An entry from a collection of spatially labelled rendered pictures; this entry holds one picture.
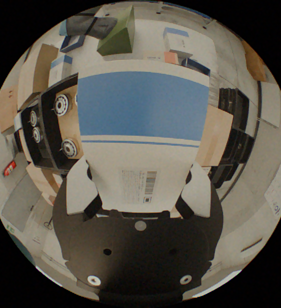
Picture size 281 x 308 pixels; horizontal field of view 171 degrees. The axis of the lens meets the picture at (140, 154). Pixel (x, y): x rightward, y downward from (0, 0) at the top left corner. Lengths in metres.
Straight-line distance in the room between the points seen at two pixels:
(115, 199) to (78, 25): 0.57
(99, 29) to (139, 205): 0.58
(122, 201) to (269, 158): 2.88
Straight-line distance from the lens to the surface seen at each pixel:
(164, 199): 0.15
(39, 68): 0.77
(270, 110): 2.92
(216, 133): 0.51
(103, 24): 0.52
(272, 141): 2.89
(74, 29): 0.52
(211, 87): 0.69
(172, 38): 0.59
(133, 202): 0.15
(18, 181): 3.38
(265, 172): 2.92
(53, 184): 0.92
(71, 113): 0.50
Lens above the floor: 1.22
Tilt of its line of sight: 61 degrees down
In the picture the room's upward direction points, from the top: 180 degrees clockwise
